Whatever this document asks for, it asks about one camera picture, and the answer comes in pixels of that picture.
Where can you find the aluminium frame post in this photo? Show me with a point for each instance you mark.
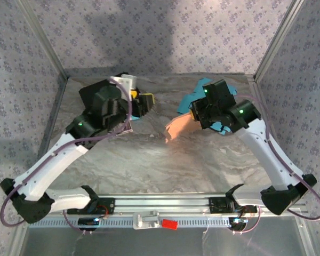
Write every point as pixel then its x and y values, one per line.
pixel 44 37
pixel 279 37

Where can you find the aluminium table side rail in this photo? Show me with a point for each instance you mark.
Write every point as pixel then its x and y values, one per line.
pixel 53 114
pixel 257 88

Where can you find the red plastic block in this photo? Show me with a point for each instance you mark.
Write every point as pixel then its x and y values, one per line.
pixel 170 224

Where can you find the blue paper box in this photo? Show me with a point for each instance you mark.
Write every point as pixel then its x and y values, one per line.
pixel 186 101

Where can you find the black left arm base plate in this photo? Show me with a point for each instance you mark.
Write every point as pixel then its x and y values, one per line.
pixel 109 205

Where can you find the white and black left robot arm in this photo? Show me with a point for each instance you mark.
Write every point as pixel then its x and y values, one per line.
pixel 56 162

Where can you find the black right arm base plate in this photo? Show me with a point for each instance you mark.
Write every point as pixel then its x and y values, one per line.
pixel 216 205

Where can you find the clear acrylic panel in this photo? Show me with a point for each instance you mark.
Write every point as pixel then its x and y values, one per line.
pixel 160 242

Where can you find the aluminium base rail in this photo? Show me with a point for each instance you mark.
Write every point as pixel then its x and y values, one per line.
pixel 162 204

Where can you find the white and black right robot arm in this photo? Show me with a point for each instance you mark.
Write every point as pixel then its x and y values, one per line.
pixel 258 152

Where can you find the small black electronics module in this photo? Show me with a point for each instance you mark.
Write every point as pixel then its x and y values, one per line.
pixel 237 222
pixel 88 222

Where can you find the white clamp bracket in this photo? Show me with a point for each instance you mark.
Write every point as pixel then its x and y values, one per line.
pixel 146 220

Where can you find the orange paper box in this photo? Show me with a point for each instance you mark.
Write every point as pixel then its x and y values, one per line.
pixel 178 128

